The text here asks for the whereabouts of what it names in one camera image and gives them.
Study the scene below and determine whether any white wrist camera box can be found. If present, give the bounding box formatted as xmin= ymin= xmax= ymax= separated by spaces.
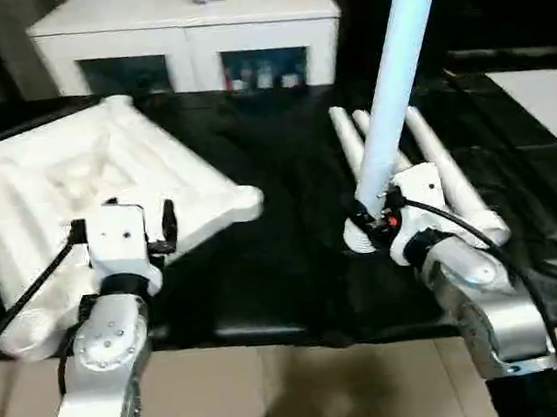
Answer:
xmin=82 ymin=197 xmax=168 ymax=296
xmin=387 ymin=165 xmax=455 ymax=256

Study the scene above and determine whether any white cabinet with glass doors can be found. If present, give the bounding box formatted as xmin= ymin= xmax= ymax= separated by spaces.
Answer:
xmin=23 ymin=0 xmax=351 ymax=118

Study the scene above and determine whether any white plastic table leg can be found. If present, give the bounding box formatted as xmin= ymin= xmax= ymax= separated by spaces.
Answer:
xmin=330 ymin=0 xmax=476 ymax=226
xmin=328 ymin=104 xmax=381 ymax=257
xmin=351 ymin=104 xmax=412 ymax=180
xmin=405 ymin=95 xmax=513 ymax=256

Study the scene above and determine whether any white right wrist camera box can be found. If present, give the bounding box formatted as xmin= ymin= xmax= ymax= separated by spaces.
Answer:
xmin=387 ymin=165 xmax=455 ymax=256

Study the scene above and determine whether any white side table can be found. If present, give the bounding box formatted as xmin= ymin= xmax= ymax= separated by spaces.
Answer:
xmin=485 ymin=64 xmax=557 ymax=184

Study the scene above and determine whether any white plastic table top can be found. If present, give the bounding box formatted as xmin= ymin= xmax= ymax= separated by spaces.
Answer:
xmin=0 ymin=81 xmax=279 ymax=364

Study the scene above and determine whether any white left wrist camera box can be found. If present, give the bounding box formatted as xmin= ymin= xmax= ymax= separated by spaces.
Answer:
xmin=82 ymin=197 xmax=168 ymax=296

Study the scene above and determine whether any black work mat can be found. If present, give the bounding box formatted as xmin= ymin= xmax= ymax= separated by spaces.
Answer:
xmin=0 ymin=36 xmax=557 ymax=392

